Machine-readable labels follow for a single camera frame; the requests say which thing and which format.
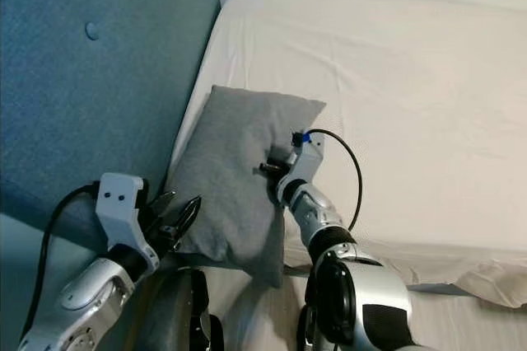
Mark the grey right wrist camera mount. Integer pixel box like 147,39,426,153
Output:
291,130,326,187

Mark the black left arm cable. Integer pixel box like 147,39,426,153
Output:
21,185,100,344

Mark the grey fabric pillow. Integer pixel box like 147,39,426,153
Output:
165,85,326,288

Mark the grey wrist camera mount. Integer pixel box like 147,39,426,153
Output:
96,172,161,274
291,130,326,187

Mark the robot right leg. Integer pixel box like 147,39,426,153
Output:
299,302,334,351

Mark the white sheeted mattress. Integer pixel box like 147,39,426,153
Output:
169,0,527,307

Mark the blue fabric headboard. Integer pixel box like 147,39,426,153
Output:
0,0,222,253

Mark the robot leg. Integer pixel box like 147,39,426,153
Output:
132,267,225,351
299,302,334,351

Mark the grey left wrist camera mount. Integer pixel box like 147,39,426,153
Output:
96,172,161,274

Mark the robot left leg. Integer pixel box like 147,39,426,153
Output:
132,267,225,351

